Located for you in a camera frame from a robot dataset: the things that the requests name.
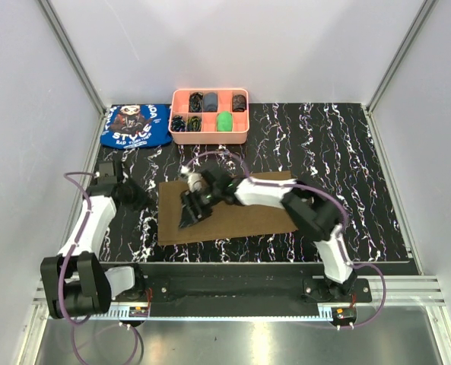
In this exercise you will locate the aluminium frame post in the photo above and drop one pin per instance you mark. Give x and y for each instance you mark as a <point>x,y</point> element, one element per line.
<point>65,43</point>
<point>407,42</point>

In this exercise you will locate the blue printed t-shirt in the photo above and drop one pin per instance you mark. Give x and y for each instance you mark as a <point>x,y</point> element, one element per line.
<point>136,126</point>

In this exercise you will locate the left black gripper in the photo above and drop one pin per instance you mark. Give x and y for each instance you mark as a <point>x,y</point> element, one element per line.
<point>142,196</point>

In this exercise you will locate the brown cloth napkin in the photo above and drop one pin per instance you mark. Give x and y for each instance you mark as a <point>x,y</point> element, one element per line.
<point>226,221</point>

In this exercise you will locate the black yellow rolled sock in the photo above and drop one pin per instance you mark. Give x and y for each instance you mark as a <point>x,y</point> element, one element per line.
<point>196,102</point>

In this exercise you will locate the black blue rolled sock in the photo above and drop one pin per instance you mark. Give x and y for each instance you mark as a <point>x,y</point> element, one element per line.
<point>178,124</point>

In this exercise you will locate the pink compartment tray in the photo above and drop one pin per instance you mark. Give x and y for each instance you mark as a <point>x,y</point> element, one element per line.
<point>209,133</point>

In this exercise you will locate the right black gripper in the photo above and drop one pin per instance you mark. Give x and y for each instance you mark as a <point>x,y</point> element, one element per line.
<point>191,214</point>

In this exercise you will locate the dark patterned rolled sock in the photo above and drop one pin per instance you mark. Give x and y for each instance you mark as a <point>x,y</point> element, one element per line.
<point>239,103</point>

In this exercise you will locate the left aluminium frame post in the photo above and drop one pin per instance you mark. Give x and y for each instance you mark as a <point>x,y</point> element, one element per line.
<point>65,43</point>

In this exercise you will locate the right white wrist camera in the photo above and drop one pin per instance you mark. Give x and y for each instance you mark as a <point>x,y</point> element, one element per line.
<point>191,178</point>

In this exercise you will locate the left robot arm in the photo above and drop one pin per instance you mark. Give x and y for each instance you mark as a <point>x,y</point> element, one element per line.
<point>76,285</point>

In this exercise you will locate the black marble pattern mat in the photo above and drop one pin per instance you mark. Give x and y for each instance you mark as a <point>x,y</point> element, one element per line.
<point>328,145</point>

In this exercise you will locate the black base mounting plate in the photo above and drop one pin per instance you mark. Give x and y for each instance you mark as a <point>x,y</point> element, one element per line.
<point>236,291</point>

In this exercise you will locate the right aluminium frame post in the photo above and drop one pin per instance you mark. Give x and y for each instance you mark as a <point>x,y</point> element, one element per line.
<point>407,42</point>

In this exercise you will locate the green rolled sock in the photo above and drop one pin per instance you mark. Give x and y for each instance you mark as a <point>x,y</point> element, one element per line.
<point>224,122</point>

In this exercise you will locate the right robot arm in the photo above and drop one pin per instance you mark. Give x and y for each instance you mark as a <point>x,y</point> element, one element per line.
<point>313,212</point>

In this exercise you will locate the grey rolled sock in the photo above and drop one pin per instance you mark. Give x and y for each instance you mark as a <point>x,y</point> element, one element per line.
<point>210,102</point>

